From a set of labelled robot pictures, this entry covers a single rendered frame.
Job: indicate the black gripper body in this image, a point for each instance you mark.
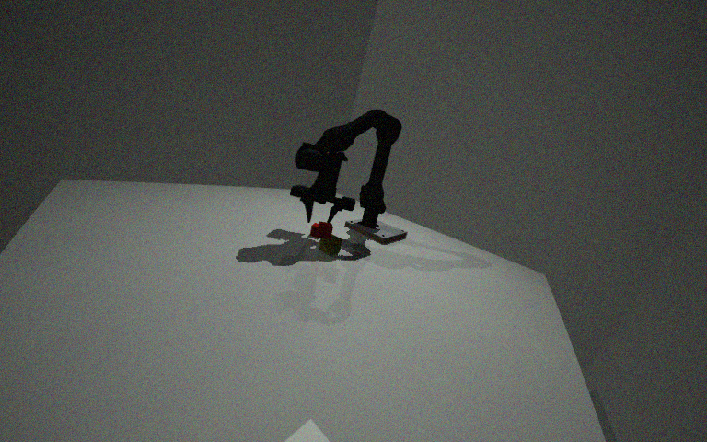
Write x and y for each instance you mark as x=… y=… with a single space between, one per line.
x=345 y=203

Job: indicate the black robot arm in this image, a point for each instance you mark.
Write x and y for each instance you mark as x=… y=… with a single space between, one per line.
x=315 y=158

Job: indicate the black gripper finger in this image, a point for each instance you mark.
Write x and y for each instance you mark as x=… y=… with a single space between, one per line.
x=308 y=205
x=333 y=212

